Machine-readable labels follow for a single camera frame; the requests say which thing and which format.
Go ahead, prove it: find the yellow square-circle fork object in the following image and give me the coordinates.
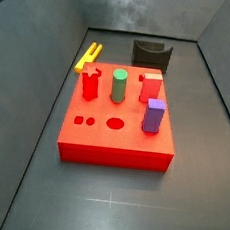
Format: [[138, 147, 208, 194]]
[[74, 42, 103, 73]]

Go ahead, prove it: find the red fixture board with holes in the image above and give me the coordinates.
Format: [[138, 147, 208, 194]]
[[57, 62, 175, 172]]

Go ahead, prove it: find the black curved regrasp stand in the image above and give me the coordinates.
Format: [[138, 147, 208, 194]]
[[132, 40, 173, 73]]

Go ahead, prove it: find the green cylinder peg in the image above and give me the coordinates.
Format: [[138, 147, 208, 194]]
[[111, 68, 128, 103]]

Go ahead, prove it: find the purple rectangular block peg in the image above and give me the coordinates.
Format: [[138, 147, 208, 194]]
[[142, 99, 166, 133]]

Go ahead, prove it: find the red star peg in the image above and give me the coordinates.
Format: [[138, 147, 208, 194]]
[[82, 66, 101, 101]]

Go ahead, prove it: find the pink-red rectangular block peg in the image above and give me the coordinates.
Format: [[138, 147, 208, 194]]
[[139, 73, 163, 103]]

